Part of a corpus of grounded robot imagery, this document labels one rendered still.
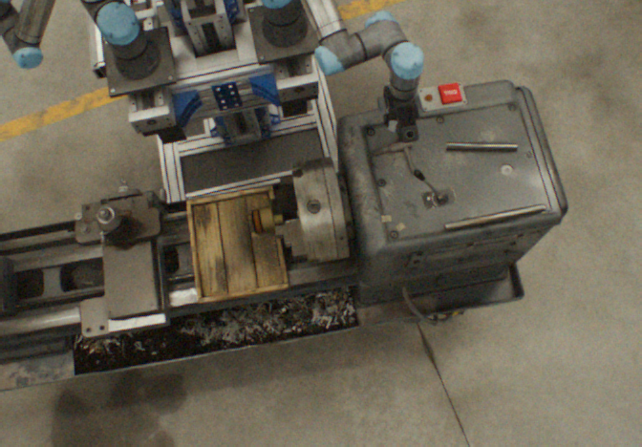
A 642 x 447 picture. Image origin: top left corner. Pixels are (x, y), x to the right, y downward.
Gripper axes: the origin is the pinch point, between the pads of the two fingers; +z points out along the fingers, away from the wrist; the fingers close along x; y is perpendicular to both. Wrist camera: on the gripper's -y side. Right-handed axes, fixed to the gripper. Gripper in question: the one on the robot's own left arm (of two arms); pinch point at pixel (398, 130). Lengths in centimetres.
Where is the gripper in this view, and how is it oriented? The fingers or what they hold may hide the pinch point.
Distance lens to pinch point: 181.7
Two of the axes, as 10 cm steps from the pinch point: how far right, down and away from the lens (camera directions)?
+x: -9.8, 1.8, -0.2
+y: -1.7, -9.3, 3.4
